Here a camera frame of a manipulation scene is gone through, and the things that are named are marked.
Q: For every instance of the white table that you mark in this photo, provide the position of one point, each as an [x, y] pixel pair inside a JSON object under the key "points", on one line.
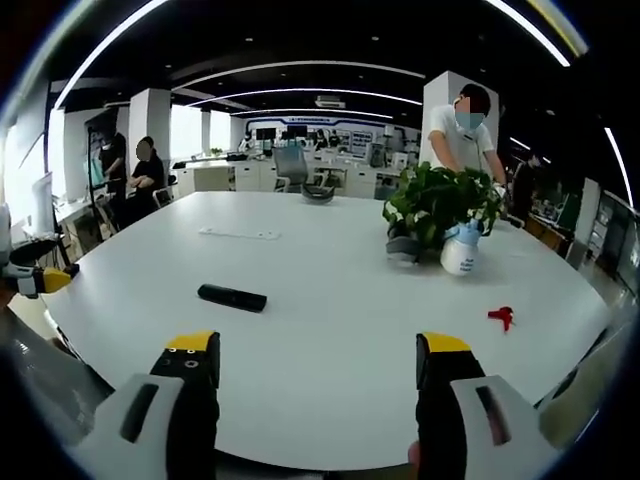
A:
{"points": [[320, 310]]}

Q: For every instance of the green potted plant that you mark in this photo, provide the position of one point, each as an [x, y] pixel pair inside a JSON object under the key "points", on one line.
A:
{"points": [[442, 200]]}

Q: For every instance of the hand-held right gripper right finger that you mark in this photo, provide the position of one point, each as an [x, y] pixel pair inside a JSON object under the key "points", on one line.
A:
{"points": [[450, 400]]}

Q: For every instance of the black remote control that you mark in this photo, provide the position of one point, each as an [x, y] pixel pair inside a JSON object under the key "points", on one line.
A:
{"points": [[232, 297]]}

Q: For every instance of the black chair backrest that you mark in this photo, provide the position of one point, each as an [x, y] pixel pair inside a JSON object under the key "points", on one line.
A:
{"points": [[316, 194]]}

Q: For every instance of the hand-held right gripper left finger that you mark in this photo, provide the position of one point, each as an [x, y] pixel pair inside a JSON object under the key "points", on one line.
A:
{"points": [[165, 400]]}

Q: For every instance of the grey office chair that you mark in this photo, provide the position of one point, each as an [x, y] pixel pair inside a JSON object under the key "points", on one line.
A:
{"points": [[292, 167]]}

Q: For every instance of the person's right hand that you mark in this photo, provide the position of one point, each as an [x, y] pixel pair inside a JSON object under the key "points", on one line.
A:
{"points": [[413, 454]]}

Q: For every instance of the white spray bottle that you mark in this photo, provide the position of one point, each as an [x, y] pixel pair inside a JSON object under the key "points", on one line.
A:
{"points": [[462, 252]]}

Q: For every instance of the white cabinet row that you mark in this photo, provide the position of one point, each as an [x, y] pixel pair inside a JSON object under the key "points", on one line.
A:
{"points": [[280, 176]]}

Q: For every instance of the grey plant pot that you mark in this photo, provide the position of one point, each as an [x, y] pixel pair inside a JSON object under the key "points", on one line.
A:
{"points": [[402, 248]]}

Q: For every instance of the red plastic trigger piece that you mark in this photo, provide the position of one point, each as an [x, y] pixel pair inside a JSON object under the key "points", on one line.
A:
{"points": [[502, 316]]}

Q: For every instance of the white flat strip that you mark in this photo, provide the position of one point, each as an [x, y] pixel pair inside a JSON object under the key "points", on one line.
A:
{"points": [[239, 233]]}

